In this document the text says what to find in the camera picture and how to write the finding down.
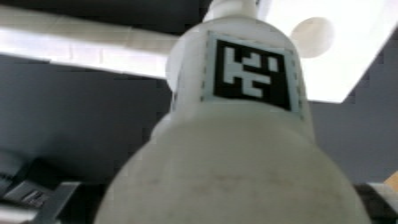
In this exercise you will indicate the white lamp shade cone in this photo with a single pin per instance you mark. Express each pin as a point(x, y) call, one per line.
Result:
point(312, 36)

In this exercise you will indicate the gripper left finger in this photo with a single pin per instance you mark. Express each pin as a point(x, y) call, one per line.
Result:
point(35, 195)

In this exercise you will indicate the white lamp bulb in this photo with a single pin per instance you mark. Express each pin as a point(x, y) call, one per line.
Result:
point(231, 169)

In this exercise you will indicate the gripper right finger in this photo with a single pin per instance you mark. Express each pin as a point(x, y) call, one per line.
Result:
point(378, 197)

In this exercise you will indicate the white lamp base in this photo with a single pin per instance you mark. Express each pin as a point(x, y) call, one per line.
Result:
point(227, 8)

